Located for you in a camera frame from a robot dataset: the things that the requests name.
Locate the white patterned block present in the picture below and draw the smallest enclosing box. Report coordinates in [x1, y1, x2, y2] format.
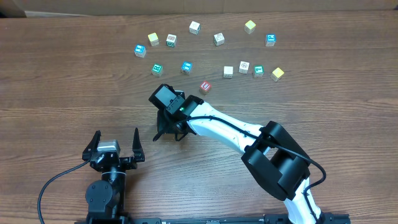
[238, 61, 249, 74]

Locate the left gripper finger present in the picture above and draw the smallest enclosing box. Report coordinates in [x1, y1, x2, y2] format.
[132, 128, 145, 162]
[82, 130, 101, 161]

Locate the green T block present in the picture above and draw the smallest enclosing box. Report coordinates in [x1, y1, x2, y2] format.
[253, 65, 264, 78]

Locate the yellow block top left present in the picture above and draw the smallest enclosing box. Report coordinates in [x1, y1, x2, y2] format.
[148, 32, 159, 46]

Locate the yellow 8 block top right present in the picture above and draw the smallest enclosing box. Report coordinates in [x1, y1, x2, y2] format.
[244, 20, 256, 34]

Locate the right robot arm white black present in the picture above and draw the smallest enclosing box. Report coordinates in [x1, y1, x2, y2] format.
[149, 84, 324, 223]

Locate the plain white block centre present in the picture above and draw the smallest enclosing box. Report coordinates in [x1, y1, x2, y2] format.
[223, 66, 234, 78]

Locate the white block green side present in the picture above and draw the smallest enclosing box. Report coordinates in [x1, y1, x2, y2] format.
[166, 34, 177, 47]

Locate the green R block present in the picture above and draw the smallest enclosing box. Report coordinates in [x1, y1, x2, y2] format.
[151, 63, 164, 77]

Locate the blue P block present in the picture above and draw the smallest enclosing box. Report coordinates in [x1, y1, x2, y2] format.
[265, 34, 276, 47]

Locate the white block red C side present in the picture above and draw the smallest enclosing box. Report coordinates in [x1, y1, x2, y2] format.
[213, 32, 225, 46]

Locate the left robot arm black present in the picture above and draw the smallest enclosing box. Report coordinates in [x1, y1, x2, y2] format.
[82, 129, 145, 224]

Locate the blue block centre left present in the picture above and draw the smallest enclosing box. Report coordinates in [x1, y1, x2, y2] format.
[181, 61, 193, 74]

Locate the blue block far left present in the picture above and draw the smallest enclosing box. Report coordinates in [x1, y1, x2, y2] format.
[134, 44, 147, 58]

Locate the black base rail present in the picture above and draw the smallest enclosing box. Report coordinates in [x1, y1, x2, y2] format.
[74, 213, 352, 224]

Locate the red U block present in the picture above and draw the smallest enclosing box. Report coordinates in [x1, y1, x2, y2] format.
[199, 80, 212, 95]

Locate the white block top centre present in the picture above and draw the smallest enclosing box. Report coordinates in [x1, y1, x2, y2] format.
[189, 21, 201, 35]

